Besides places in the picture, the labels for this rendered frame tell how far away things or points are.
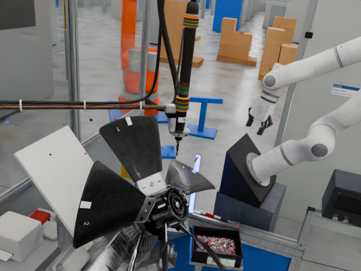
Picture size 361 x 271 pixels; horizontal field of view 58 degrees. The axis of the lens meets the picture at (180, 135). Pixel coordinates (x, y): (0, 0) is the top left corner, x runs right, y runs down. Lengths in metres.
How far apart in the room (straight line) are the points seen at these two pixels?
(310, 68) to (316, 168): 1.70
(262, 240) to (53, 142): 1.03
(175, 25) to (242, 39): 2.24
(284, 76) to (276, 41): 7.06
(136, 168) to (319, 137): 0.81
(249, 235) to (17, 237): 1.00
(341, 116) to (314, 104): 1.31
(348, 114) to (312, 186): 1.68
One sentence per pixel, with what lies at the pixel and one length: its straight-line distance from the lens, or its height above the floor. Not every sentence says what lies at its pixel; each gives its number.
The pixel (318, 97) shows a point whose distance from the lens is 2.84.
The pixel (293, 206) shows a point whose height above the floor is 0.14.
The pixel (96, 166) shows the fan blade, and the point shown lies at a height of 1.42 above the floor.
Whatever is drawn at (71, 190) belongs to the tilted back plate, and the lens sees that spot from 1.18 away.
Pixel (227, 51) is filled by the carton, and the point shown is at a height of 0.31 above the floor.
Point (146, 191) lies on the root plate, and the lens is 1.12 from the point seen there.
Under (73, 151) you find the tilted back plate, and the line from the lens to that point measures 1.25.
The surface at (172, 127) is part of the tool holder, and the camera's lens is 1.05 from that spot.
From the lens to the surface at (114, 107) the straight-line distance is 1.00.
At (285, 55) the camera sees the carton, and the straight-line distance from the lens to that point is 8.52.
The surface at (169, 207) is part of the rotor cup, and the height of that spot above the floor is 1.24.
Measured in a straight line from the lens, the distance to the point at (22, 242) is 1.41.
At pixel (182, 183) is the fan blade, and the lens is 1.28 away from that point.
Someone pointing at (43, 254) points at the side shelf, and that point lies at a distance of 1.47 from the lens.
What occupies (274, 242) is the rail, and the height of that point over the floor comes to 0.84.
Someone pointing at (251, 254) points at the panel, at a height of 0.71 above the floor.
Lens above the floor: 1.87
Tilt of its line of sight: 24 degrees down
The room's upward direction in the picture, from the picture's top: 6 degrees clockwise
